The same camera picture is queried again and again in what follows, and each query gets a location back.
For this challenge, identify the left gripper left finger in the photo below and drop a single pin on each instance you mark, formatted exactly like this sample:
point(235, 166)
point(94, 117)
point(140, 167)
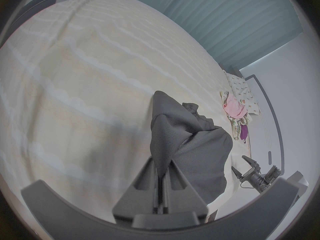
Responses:
point(137, 199)

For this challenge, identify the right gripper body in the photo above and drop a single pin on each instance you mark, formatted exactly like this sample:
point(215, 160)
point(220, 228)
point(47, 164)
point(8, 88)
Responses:
point(255, 179)

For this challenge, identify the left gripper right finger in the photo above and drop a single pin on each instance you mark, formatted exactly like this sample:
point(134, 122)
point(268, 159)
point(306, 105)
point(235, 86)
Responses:
point(185, 199)

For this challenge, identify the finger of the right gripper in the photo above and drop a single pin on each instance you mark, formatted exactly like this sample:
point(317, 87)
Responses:
point(250, 162)
point(238, 175)

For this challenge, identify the black T-shirt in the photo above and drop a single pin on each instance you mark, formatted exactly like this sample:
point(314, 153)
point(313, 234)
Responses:
point(195, 144)

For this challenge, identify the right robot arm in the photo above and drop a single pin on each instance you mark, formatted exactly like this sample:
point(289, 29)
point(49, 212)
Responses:
point(273, 174)

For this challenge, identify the bed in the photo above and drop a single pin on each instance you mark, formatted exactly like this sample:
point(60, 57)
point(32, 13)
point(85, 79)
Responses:
point(75, 84)

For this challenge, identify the purple garment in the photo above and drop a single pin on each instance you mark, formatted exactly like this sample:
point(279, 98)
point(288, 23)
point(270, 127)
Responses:
point(244, 131)

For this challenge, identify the white printed garment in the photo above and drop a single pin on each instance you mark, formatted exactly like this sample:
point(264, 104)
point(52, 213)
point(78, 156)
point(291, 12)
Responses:
point(235, 129)

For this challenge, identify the pink garment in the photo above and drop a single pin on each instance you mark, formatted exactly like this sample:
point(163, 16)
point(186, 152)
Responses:
point(235, 109)

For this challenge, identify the white printed pillow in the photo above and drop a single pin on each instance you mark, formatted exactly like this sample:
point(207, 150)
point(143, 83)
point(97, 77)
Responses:
point(243, 94)

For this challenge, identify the grey bedside table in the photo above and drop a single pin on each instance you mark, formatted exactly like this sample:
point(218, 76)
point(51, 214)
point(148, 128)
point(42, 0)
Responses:
point(233, 71)

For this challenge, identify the blue-green curtain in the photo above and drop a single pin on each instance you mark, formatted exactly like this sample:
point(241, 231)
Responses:
point(225, 21)

